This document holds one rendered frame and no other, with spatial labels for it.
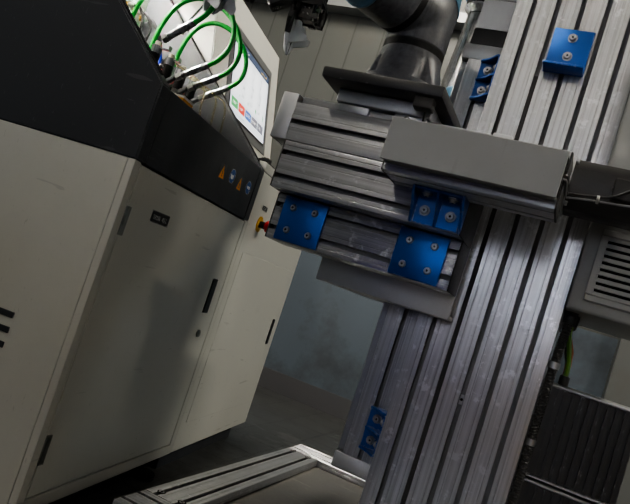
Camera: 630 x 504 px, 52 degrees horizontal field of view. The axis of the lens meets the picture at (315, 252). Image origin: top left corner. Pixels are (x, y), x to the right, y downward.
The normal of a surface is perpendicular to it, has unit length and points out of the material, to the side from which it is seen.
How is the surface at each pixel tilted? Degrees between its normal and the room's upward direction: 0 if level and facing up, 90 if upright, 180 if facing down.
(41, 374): 90
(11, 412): 90
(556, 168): 90
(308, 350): 90
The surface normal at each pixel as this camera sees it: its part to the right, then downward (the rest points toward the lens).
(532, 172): -0.35, -0.17
